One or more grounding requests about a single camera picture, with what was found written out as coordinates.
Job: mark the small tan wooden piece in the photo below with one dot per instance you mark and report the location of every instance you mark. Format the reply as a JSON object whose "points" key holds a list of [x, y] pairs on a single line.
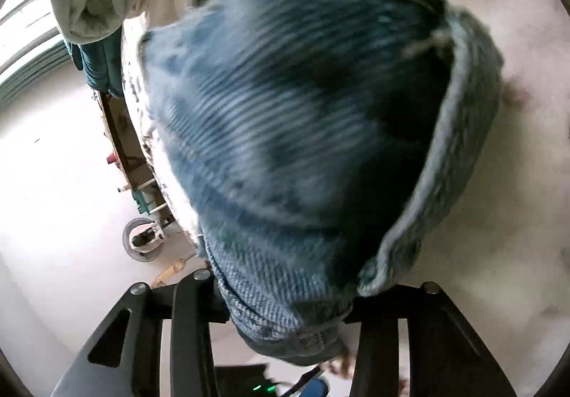
{"points": [[171, 271]]}

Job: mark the black device with green light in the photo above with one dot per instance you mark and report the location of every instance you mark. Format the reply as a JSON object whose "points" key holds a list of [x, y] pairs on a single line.
{"points": [[240, 381]]}

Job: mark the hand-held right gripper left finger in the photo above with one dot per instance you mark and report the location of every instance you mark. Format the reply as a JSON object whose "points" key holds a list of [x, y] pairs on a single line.
{"points": [[192, 317]]}

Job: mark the blue denim pants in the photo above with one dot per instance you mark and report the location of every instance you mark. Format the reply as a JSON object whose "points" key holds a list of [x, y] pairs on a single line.
{"points": [[289, 112]]}

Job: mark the round white floor device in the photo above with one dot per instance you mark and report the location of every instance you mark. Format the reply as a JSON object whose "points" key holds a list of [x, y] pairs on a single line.
{"points": [[141, 239]]}

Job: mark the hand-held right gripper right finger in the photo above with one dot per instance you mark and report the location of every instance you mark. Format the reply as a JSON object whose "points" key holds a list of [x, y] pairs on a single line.
{"points": [[378, 337]]}

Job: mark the small blue object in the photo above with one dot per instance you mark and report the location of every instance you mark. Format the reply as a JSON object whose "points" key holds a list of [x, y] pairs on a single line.
{"points": [[318, 389]]}

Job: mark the teal cloth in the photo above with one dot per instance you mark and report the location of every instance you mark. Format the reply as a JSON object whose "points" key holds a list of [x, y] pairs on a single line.
{"points": [[95, 63]]}

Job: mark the window with blinds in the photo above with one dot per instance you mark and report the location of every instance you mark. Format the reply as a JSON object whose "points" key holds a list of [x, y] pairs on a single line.
{"points": [[26, 45]]}

